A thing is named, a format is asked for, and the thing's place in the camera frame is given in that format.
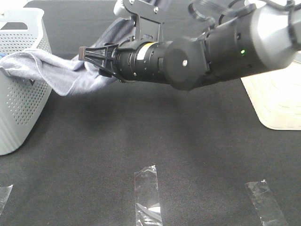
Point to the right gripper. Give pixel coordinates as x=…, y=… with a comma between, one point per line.
x=144, y=63

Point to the grey towel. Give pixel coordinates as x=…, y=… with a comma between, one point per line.
x=69, y=77

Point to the grey perforated laundry basket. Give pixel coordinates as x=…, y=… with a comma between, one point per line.
x=21, y=100

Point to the black table mat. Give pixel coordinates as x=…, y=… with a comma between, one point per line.
x=76, y=168

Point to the middle clear tape strip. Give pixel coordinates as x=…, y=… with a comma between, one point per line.
x=147, y=206

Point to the clear tape strip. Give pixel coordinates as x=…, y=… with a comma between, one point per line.
x=266, y=206
x=147, y=206
x=4, y=195

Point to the left clear tape strip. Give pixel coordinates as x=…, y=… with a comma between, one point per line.
x=4, y=195

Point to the white woven-pattern basket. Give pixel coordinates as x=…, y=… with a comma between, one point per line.
x=276, y=97

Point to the right clear tape strip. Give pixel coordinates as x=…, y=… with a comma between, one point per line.
x=266, y=206

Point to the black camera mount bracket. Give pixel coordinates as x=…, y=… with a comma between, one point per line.
x=148, y=19

